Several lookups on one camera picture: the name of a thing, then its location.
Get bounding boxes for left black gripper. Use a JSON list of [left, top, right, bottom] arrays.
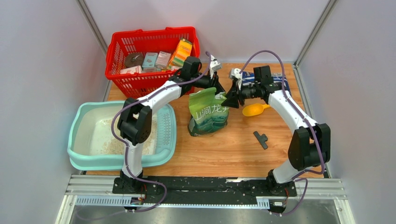
[[191, 70, 226, 98]]

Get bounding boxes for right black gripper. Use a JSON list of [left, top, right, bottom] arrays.
[[221, 80, 260, 109]]

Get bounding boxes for yellow plastic scoop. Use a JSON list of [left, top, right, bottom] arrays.
[[242, 104, 270, 117]]

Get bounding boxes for green litter bag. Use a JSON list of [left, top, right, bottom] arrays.
[[188, 87, 229, 137]]

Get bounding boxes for black bag clip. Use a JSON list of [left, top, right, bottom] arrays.
[[253, 131, 268, 150]]

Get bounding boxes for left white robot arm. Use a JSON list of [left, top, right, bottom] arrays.
[[111, 55, 223, 194]]

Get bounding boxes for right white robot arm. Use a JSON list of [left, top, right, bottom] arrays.
[[222, 66, 331, 196]]

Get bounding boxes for pink grey small box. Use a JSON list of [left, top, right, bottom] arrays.
[[155, 51, 171, 70]]

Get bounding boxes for teal small box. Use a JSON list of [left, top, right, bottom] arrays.
[[142, 52, 158, 70]]

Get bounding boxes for brown round box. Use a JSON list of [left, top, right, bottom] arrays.
[[124, 53, 144, 68]]

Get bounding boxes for beige cat litter pile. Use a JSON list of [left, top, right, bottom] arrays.
[[101, 114, 157, 155]]

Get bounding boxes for teal plastic litter box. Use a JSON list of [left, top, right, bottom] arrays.
[[67, 101, 177, 171]]

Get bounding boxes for blue white snack bag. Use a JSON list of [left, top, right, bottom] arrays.
[[241, 71, 290, 91]]

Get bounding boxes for orange green sponge pack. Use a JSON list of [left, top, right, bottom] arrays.
[[167, 38, 192, 70]]

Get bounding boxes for white pink sponge pack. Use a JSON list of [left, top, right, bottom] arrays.
[[120, 65, 143, 75]]

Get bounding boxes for red plastic shopping basket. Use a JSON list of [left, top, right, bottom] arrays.
[[105, 27, 200, 98]]

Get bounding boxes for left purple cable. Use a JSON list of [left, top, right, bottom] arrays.
[[111, 51, 212, 214]]

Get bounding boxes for purple cable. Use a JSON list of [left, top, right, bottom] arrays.
[[240, 50, 326, 217], [111, 51, 212, 214]]

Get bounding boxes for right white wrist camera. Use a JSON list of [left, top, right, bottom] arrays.
[[229, 68, 242, 88]]

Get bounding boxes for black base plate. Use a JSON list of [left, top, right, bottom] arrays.
[[112, 176, 297, 205]]

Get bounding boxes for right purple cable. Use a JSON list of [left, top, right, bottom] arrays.
[[240, 50, 326, 217]]

